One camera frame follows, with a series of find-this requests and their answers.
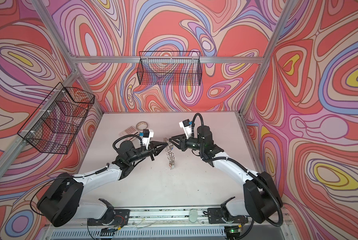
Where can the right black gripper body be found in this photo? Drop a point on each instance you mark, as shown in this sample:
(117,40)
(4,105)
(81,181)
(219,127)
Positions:
(188,144)

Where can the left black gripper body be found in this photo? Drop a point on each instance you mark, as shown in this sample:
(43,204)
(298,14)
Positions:
(150,151)

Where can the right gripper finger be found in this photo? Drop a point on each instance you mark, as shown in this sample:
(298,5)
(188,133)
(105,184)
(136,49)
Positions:
(175,142)
(177,138)

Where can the metal disc key ring holder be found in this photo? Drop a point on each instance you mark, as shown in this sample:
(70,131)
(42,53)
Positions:
(170,155)

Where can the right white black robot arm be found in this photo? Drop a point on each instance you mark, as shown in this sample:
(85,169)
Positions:
(261,200)

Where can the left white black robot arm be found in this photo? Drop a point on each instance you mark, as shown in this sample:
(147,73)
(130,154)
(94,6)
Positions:
(63,202)

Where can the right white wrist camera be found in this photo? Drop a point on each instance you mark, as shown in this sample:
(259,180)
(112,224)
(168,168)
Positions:
(186,125)

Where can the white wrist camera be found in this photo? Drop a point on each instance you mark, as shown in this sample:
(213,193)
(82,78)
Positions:
(146,136)
(186,125)

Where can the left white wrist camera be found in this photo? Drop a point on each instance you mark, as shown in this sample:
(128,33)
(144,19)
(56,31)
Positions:
(146,136)

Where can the white oval puck on rail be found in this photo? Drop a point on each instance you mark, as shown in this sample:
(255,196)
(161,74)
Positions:
(193,215)

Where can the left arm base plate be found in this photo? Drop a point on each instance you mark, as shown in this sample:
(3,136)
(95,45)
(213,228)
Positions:
(115,217)

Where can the black wire basket back wall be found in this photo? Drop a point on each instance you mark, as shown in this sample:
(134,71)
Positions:
(169,68)

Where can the black wire basket wall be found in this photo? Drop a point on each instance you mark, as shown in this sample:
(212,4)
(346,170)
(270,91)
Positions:
(169,68)
(54,125)

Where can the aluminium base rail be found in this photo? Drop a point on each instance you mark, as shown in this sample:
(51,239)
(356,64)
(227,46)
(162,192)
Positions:
(169,223)

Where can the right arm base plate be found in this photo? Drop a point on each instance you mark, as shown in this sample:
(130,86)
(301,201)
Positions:
(222,216)

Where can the black wire basket left wall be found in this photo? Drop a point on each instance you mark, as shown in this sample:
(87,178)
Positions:
(54,125)

